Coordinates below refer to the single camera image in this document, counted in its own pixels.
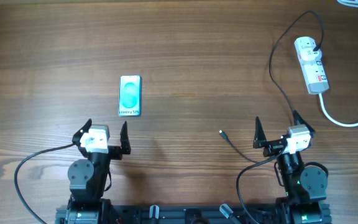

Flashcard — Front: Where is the white charger plug adapter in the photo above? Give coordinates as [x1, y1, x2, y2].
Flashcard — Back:
[298, 48, 322, 63]

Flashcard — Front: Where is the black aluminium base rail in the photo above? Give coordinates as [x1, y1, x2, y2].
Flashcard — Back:
[55, 198, 332, 224]

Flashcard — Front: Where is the black USB charging cable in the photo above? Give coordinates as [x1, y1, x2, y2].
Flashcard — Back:
[219, 10, 325, 164]

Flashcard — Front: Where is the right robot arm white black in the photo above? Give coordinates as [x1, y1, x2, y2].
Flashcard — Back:
[253, 111, 332, 224]

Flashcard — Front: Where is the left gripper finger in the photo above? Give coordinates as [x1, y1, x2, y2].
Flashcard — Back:
[72, 119, 92, 144]
[120, 121, 131, 154]

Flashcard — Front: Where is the Galaxy smartphone with teal screen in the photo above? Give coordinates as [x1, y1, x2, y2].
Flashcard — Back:
[118, 75, 142, 117]

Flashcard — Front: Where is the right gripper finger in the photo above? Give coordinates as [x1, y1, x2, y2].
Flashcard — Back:
[292, 110, 316, 134]
[253, 116, 267, 149]

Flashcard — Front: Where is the white power strip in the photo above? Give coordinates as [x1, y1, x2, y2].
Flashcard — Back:
[294, 37, 329, 95]

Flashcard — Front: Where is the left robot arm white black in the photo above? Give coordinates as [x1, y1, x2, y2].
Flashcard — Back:
[55, 119, 131, 223]

